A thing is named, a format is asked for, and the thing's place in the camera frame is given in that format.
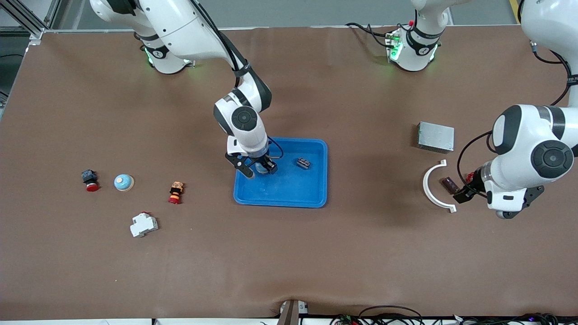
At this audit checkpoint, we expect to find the blue plastic tray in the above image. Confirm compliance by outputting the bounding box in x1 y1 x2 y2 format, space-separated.
233 137 328 209

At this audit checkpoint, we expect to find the grey metal box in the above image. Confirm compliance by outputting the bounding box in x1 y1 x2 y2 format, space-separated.
416 121 455 154

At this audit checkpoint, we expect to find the red yellow emergency stop button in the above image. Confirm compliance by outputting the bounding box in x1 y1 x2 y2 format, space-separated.
168 181 185 204

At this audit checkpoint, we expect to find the table cover mat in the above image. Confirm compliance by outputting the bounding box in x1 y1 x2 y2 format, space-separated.
0 25 578 319

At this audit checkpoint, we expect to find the white circuit breaker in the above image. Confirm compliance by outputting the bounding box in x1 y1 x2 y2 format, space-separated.
130 211 159 238

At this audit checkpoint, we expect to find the red button dark blue block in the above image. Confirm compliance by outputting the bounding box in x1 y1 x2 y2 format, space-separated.
81 169 100 192

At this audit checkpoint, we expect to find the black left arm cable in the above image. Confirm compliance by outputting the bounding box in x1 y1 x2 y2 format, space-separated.
457 40 573 199

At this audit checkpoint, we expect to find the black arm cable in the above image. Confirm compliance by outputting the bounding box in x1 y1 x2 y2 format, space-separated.
189 0 285 161
457 40 573 199

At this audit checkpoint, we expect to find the white curved plastic bracket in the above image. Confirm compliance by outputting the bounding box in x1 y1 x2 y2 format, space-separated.
423 159 457 214

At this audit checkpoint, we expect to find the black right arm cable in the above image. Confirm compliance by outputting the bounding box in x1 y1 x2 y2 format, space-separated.
189 0 285 161

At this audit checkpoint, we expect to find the black cable bundle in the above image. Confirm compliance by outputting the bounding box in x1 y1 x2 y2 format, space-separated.
330 306 578 325

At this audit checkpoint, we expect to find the metal table edge bracket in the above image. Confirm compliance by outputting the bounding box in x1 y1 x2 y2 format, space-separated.
278 300 308 325

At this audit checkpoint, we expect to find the black base cable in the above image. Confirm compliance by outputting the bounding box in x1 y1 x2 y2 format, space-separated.
345 22 394 49

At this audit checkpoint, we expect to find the aluminium frame profile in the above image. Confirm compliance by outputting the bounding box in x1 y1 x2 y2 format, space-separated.
0 0 61 42

